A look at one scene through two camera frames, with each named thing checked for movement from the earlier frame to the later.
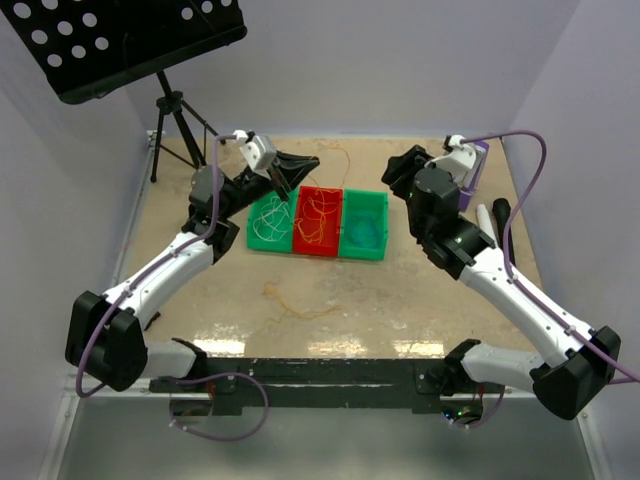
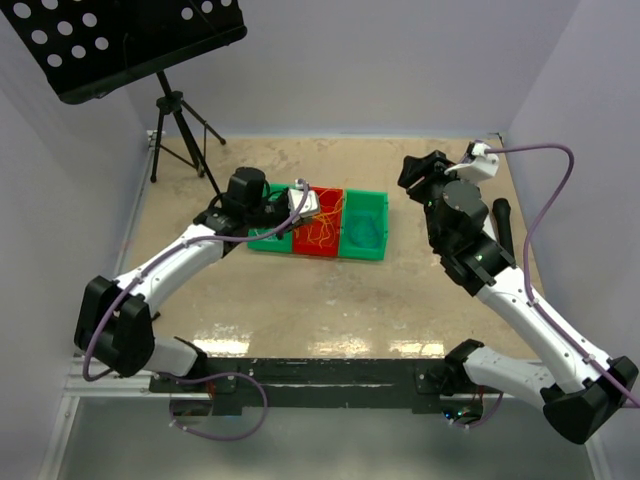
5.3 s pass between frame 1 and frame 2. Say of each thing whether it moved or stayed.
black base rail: stayed
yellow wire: moved
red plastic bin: stayed
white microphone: stayed
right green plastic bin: stayed
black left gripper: moved
